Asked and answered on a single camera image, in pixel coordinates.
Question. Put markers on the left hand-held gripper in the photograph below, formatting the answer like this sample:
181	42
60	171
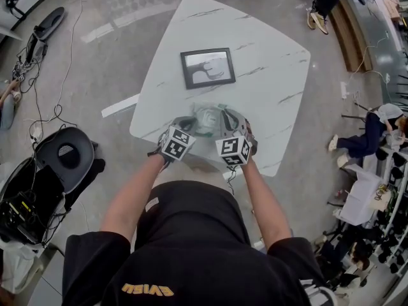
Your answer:
177	143

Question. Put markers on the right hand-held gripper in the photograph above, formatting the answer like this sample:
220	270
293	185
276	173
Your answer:
232	148

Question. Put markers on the green wet wipe pack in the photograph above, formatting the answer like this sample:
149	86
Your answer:
204	129

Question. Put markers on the person's right forearm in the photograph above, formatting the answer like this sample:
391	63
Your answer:
264	209

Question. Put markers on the person's left forearm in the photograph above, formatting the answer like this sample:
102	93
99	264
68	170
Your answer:
130	202

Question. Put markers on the person's right hand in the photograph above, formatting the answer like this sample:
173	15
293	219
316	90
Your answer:
254	143

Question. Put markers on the person's left hand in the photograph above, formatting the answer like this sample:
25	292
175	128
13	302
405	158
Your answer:
159	153

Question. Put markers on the person's beige trousers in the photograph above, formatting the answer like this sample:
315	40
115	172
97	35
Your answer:
197	174

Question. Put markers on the black jacket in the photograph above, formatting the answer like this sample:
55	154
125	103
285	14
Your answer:
95	171

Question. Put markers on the grey chair seat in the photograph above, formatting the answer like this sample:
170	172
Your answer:
79	164

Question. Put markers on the white power strip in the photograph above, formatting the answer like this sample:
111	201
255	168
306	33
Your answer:
344	90

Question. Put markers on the person's black shirt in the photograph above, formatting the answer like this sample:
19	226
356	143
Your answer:
197	253

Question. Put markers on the white cloth covered table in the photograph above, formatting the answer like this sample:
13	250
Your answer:
357	199

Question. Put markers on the wooden step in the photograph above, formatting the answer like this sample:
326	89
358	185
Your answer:
354	40

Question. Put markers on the beige tote bag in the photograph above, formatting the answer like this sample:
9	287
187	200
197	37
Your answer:
381	199

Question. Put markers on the grey oval backpack shell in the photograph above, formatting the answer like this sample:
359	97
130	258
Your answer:
48	27

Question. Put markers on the black electronics pack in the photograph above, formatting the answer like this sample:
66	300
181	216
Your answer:
28	202

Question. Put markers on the white shelf rack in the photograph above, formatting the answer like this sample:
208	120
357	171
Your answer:
395	202

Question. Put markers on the light grey hoodie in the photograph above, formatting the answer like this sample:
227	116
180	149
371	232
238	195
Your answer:
16	266

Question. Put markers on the black picture frame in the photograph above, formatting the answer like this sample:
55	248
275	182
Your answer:
208	69

